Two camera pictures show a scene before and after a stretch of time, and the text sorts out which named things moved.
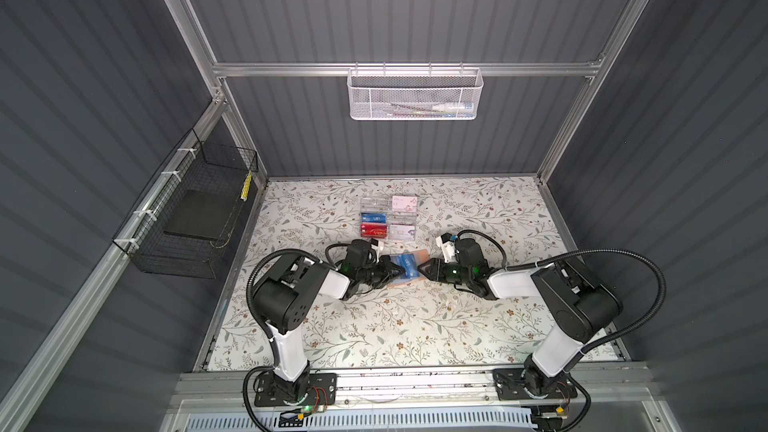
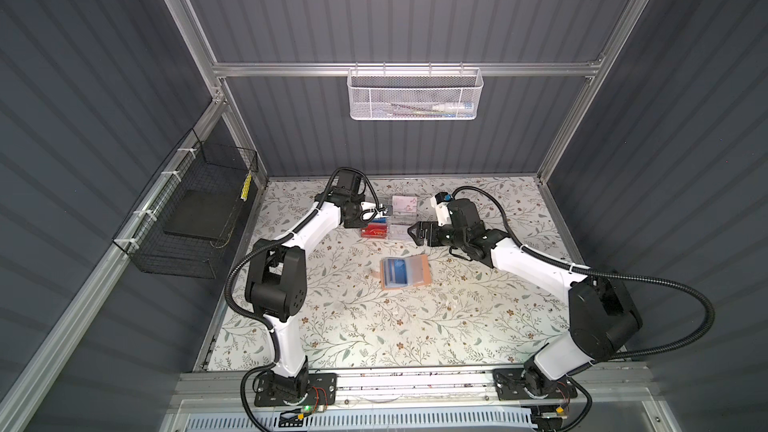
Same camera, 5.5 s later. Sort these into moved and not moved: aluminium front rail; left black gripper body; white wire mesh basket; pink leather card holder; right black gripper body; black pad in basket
Moved: left black gripper body; right black gripper body
Not moved: pink leather card holder; black pad in basket; aluminium front rail; white wire mesh basket
